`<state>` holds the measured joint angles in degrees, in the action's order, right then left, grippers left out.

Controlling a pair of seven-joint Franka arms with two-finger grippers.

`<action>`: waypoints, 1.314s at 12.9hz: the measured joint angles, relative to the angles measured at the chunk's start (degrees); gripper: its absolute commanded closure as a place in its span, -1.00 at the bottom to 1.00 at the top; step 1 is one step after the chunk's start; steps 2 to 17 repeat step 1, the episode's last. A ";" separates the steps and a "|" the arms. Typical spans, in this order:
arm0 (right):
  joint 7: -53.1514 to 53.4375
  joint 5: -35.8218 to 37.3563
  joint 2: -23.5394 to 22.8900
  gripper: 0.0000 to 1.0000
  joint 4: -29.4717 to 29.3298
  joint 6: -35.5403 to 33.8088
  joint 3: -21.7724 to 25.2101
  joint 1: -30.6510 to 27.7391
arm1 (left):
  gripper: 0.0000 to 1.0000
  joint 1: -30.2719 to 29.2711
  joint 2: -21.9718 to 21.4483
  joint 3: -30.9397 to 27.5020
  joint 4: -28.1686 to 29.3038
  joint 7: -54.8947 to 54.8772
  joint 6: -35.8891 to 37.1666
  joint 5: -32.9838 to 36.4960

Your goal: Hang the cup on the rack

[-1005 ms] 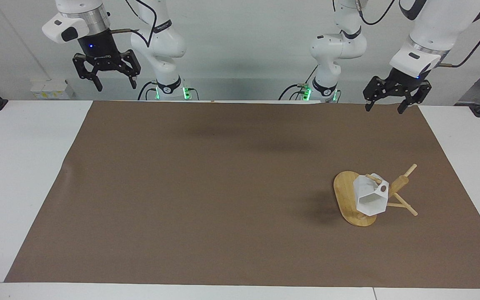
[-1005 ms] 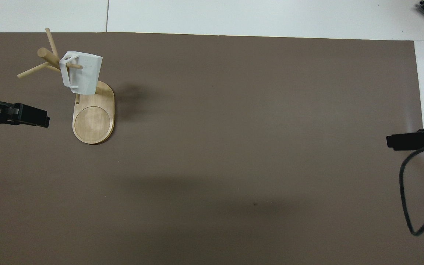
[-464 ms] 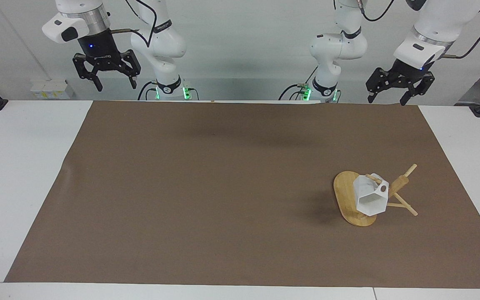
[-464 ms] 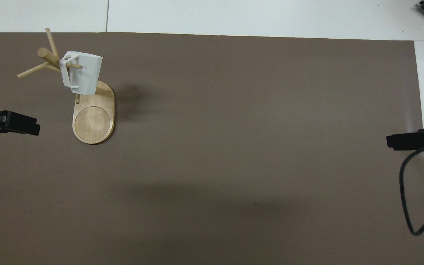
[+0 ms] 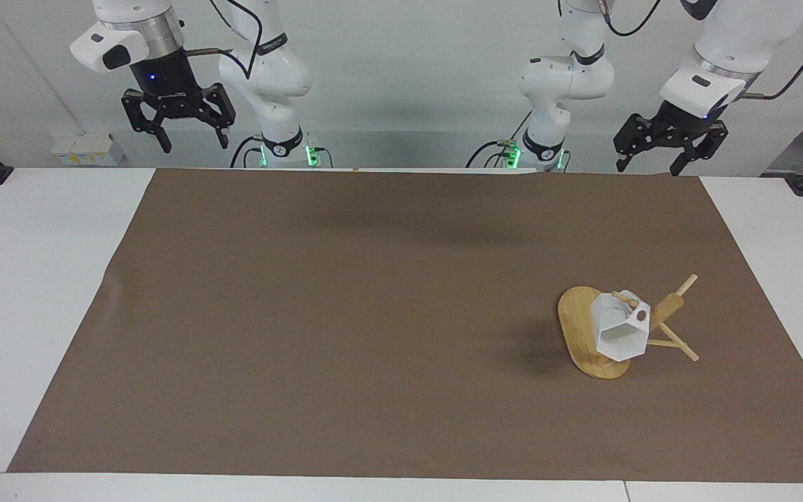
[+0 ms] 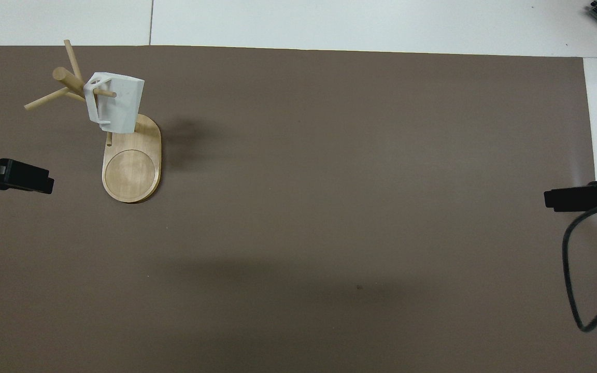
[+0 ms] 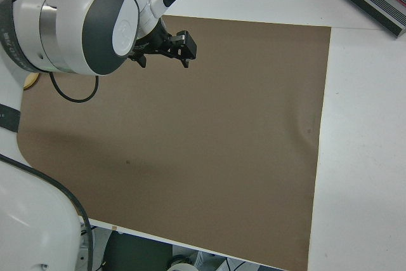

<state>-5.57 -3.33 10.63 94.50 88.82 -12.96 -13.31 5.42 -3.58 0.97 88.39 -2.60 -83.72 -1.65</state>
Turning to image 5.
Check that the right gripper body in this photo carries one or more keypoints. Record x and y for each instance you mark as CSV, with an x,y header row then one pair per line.
x,y
164,80

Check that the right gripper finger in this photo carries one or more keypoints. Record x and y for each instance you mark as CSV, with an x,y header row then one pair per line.
x,y
142,115
219,110

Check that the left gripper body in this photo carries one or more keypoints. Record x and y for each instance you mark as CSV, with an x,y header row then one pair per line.
x,y
687,124

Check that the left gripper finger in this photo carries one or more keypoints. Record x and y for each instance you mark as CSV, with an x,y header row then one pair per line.
x,y
633,139
708,146

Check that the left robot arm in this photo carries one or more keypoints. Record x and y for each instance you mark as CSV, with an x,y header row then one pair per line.
x,y
722,42

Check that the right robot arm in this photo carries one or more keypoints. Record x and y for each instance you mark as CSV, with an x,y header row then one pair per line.
x,y
272,70

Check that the white angular cup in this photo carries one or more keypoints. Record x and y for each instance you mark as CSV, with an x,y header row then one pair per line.
x,y
617,328

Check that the wooden cup rack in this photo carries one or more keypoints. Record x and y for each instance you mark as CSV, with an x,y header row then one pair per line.
x,y
579,328

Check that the white box with yellow labels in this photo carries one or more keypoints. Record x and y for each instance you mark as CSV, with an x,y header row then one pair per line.
x,y
84,148

